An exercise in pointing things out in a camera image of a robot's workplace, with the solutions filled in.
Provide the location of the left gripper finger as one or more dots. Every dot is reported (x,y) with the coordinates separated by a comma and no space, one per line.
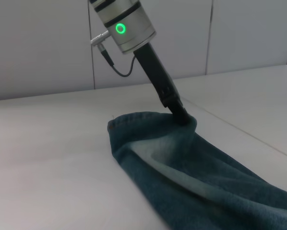
(179,112)

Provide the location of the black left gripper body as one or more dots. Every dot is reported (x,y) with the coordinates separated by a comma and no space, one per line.
(155,72)

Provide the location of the blue denim shorts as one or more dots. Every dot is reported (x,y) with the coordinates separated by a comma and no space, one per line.
(182,172)

